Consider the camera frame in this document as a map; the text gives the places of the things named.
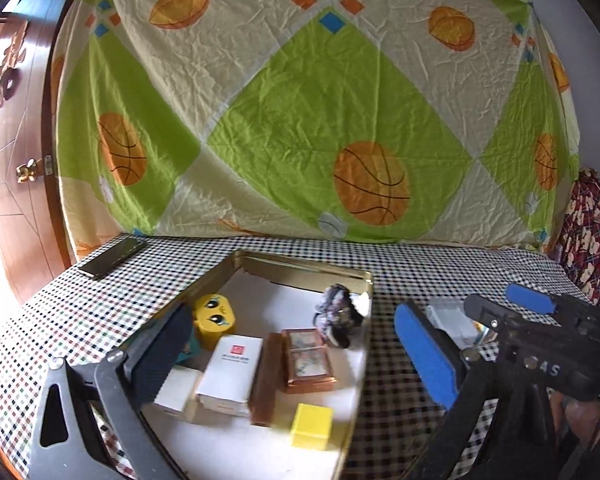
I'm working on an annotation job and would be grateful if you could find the white and brown cardboard box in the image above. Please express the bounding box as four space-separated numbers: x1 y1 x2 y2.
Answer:
196 335 263 417

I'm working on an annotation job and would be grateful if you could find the brown wooden harmonica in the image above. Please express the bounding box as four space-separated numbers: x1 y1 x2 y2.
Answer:
249 333 284 427

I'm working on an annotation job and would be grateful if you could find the yellow cube box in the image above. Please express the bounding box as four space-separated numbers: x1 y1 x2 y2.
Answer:
290 403 334 451

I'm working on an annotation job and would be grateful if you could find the right hand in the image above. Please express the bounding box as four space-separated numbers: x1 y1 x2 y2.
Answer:
550 391 600 446

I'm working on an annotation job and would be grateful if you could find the clear plastic case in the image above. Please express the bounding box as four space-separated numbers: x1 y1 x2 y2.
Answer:
425 297 484 349

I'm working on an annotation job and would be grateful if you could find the white cube with cartoon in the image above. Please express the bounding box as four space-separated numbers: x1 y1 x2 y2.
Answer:
154 365 202 422

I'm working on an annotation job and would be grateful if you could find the red plaid bear cloth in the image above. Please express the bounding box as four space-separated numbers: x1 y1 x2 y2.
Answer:
554 168 600 307

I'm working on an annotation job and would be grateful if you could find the yellow cartoon face box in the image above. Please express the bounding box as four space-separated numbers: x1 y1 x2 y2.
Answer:
193 294 236 351

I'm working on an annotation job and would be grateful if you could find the checkered tablecloth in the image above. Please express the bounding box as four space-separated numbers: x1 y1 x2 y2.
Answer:
0 237 578 479

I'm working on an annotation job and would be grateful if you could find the black smartphone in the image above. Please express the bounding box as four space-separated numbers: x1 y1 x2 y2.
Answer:
78 237 148 280

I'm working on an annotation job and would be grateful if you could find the gold metal tin box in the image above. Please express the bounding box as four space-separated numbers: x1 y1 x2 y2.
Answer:
143 249 374 479

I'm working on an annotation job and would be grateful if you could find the green basketball bed sheet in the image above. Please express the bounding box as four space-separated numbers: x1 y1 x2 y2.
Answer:
52 0 580 257

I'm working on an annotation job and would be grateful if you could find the brown wooden door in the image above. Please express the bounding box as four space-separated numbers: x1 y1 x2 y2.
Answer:
0 0 73 302

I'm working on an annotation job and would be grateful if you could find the copper picture frame box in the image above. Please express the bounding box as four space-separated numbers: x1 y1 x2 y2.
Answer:
282 328 337 394

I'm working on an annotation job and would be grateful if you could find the brass door handle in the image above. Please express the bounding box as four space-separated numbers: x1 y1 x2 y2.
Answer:
16 155 54 183

